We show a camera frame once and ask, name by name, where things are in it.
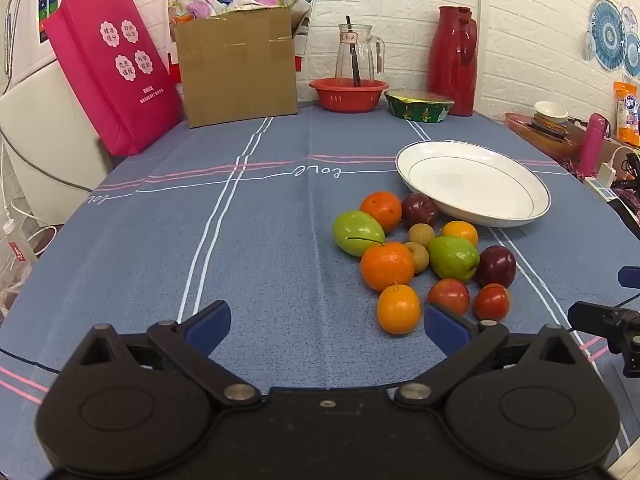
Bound pink tote bag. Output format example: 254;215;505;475
44;0;183;157

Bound stacked patterned bowl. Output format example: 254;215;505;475
531;117;573;137

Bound plastic bottle with red label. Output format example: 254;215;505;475
0;220;38;291

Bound blue paper fan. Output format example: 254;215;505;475
622;32;640;78

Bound large orange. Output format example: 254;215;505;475
360;241;415;292

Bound red plastic basin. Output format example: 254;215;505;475
309;78;390;113

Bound black straw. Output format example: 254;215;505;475
345;15;362;88

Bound dark patterned cloth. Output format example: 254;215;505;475
557;157;640;211

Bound red plum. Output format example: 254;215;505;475
427;278;471;317
474;283;511;322

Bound small cardboard box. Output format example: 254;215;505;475
565;122;631;163

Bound white bowl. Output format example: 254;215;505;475
534;100;570;123

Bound dark purple plum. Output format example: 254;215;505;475
475;245;517;289
401;192;440;228

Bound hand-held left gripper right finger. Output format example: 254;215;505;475
395;303;593;407

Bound orange with stem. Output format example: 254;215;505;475
377;282;421;336

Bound glass pitcher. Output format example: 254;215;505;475
336;23;386;86

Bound white cabinet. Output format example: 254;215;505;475
0;57;113;226

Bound white power strip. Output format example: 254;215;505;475
584;177;640;211

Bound blue checked tablecloth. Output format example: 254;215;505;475
0;105;640;480

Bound green instant noodle bowl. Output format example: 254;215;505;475
384;89;455;123

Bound white wall appliance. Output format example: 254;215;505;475
5;0;63;86

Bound red thermos jug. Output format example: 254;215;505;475
426;6;479;117

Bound white plate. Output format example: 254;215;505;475
395;140;552;228

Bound large patterned bowl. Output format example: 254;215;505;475
504;111;596;158

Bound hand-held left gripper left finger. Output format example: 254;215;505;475
65;300;262;406

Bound small orange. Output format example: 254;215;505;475
442;221;479;246

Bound green mango with slit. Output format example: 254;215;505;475
332;210;387;258

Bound orange snack packet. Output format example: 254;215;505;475
613;81;640;147

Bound pink thermos bottle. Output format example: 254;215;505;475
577;113;612;178

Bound blue decorative wall plates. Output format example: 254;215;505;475
591;0;628;69

